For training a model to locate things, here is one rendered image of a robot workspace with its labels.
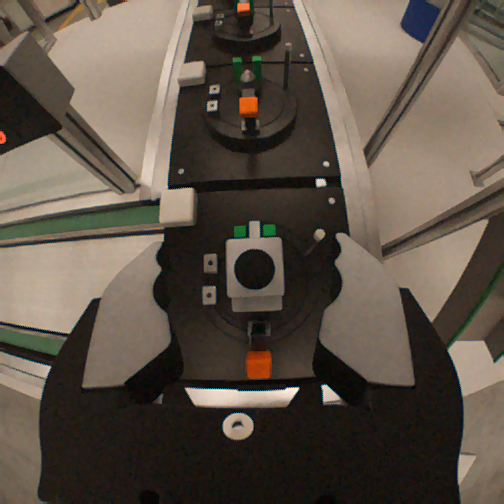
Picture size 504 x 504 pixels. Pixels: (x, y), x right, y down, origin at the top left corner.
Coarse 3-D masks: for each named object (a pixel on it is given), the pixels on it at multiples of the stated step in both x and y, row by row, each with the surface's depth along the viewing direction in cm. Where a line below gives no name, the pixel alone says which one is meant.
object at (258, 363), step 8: (256, 328) 26; (264, 328) 26; (256, 336) 21; (264, 336) 21; (256, 344) 21; (264, 344) 21; (248, 352) 21; (256, 352) 21; (264, 352) 21; (248, 360) 20; (256, 360) 20; (264, 360) 20; (248, 368) 20; (256, 368) 20; (264, 368) 20; (248, 376) 20; (256, 376) 20; (264, 376) 20
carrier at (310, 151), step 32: (192, 64) 36; (256, 64) 30; (288, 64) 29; (192, 96) 37; (224, 96) 34; (256, 96) 31; (288, 96) 34; (320, 96) 36; (192, 128) 36; (224, 128) 33; (256, 128) 32; (288, 128) 34; (320, 128) 35; (192, 160) 35; (224, 160) 34; (256, 160) 34; (288, 160) 34; (320, 160) 34
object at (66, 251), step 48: (96, 192) 37; (0, 240) 38; (48, 240) 41; (96, 240) 39; (144, 240) 39; (0, 288) 39; (48, 288) 38; (96, 288) 38; (0, 336) 34; (48, 336) 34
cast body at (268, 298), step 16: (256, 224) 25; (240, 240) 20; (256, 240) 20; (272, 240) 20; (240, 256) 19; (256, 256) 19; (272, 256) 20; (240, 272) 19; (256, 272) 19; (272, 272) 19; (240, 288) 20; (256, 288) 19; (272, 288) 20; (240, 304) 23; (256, 304) 22; (272, 304) 23
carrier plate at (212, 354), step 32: (224, 192) 34; (256, 192) 33; (288, 192) 33; (320, 192) 33; (224, 224) 33; (288, 224) 32; (320, 224) 32; (192, 256) 32; (320, 256) 31; (192, 288) 31; (320, 288) 31; (192, 320) 31; (320, 320) 30; (192, 352) 30; (224, 352) 30; (288, 352) 29
